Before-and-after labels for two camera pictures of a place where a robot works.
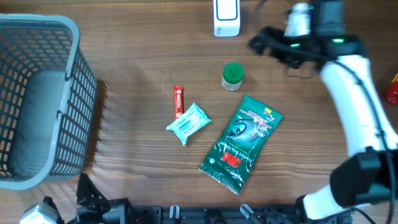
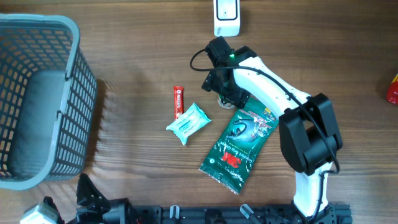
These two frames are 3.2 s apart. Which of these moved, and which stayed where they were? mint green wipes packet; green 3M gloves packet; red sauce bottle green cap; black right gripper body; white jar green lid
Moved: black right gripper body; white jar green lid
Stayed: green 3M gloves packet; mint green wipes packet; red sauce bottle green cap
